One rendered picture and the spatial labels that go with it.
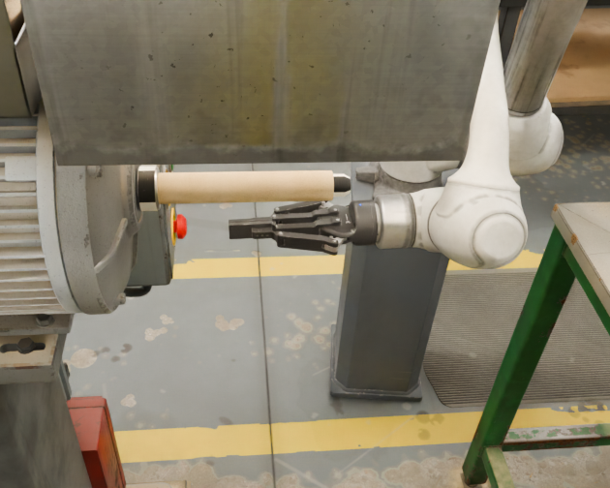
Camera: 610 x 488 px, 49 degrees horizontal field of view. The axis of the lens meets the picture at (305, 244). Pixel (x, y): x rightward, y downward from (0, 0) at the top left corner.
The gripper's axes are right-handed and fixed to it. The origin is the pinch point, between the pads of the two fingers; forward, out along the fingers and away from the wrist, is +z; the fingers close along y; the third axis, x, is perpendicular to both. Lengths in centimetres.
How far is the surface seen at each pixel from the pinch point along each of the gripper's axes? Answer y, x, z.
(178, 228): -1.2, 1.6, 11.3
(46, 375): -38.3, 13.7, 22.5
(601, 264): -8, -5, -58
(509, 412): 3, -63, -60
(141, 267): -7.4, -0.5, 16.8
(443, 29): -43, 52, -12
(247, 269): 93, -97, -2
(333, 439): 22, -97, -22
